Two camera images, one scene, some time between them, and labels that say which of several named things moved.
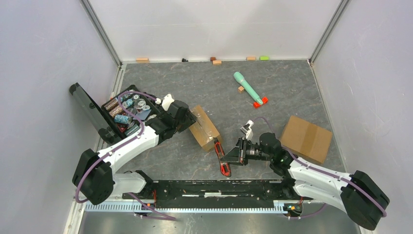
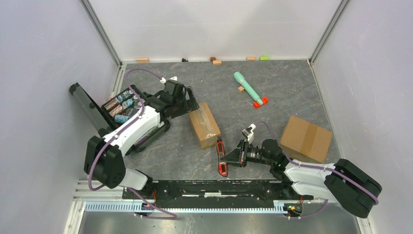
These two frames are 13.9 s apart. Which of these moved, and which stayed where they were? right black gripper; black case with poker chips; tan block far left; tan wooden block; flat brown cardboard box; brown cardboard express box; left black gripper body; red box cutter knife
Moved: red box cutter knife; left black gripper body; brown cardboard express box
Stayed: flat brown cardboard box; right black gripper; tan wooden block; tan block far left; black case with poker chips
